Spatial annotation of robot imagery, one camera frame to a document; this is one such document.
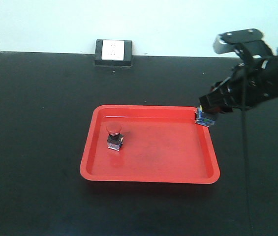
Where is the red plastic tray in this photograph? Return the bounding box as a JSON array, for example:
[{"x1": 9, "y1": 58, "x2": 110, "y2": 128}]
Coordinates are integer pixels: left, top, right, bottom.
[{"x1": 80, "y1": 105, "x2": 220, "y2": 184}]

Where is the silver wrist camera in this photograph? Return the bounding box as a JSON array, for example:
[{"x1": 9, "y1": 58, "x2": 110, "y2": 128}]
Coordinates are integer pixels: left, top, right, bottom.
[{"x1": 213, "y1": 29, "x2": 264, "y2": 55}]

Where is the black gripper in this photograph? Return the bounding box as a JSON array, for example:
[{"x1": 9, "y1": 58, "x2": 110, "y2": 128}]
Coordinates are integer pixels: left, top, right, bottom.
[{"x1": 199, "y1": 41, "x2": 278, "y2": 114}]

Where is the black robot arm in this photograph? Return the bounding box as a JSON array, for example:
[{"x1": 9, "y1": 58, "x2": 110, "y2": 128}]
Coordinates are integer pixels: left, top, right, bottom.
[{"x1": 199, "y1": 55, "x2": 278, "y2": 114}]

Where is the black white wall socket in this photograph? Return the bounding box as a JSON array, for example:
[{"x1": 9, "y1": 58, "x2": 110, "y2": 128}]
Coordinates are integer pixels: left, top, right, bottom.
[{"x1": 94, "y1": 39, "x2": 133, "y2": 67}]

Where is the yellow mushroom push button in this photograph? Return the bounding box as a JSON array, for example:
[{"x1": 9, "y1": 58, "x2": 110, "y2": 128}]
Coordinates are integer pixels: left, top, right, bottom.
[{"x1": 195, "y1": 106, "x2": 218, "y2": 128}]

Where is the red mushroom push button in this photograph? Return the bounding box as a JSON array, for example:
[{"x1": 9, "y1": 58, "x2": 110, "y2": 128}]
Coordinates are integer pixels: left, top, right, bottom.
[{"x1": 106, "y1": 122, "x2": 124, "y2": 151}]

